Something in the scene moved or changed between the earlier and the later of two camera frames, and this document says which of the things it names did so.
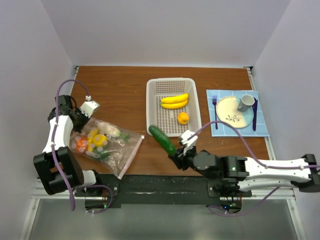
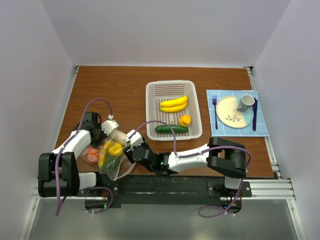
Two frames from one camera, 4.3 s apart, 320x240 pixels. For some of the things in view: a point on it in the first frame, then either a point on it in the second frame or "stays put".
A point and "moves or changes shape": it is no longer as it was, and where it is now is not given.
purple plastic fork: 214,102 stays put
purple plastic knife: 254,117 stays put
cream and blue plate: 227,111 stays put
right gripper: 179,158 -> 128,152
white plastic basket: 172,105 stays put
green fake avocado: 103,154 -> 111,163
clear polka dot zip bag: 114,147 moves or changes shape
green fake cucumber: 163,140 -> 176,128
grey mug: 247,101 stays put
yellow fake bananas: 175,102 moves or changes shape
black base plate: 162,190 stays put
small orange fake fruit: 183,118 moves or changes shape
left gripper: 78,128 -> 95,143
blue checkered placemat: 224,130 stays put
